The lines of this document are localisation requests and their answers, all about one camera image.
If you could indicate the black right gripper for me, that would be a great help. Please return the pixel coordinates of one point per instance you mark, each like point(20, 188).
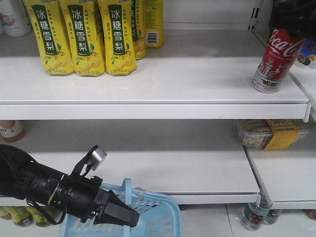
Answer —
point(297, 17)

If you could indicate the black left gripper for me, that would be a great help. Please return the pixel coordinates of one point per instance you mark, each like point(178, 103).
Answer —
point(85, 199)

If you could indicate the red coca-cola aluminium bottle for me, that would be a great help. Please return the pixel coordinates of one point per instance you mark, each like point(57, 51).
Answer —
point(281, 53)

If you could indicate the light blue plastic basket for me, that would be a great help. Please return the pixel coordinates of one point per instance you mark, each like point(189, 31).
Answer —
point(159, 216)

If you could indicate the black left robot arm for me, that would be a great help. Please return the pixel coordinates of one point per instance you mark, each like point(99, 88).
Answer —
point(22, 177)

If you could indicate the blue biscuit cup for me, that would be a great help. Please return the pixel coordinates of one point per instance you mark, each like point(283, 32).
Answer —
point(307, 57)

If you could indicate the white shelf board upper right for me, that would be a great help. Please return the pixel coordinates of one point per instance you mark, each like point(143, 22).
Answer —
point(194, 161)

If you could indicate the white shelf board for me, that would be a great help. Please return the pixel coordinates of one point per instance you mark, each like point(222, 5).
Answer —
point(204, 74)
point(194, 161)

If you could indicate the white shelf board top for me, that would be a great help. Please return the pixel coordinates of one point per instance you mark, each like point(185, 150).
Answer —
point(204, 74)

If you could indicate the clear biscuit box yellow label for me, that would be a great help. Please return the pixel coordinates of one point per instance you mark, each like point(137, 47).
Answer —
point(271, 134)

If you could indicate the orange C100 drink bottle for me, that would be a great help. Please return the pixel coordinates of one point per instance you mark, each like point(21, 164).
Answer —
point(11, 130)

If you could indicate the clear water bottle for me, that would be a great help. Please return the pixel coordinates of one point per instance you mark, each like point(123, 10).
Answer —
point(254, 214)
point(272, 216)

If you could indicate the yellow pear drink bottle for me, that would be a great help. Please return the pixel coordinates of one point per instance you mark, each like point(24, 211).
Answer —
point(119, 50)
point(84, 28)
point(51, 34)

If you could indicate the white peach drink bottle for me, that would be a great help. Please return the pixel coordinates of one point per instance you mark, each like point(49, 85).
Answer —
point(14, 17)

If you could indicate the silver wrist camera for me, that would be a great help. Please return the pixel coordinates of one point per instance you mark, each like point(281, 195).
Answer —
point(95, 157)

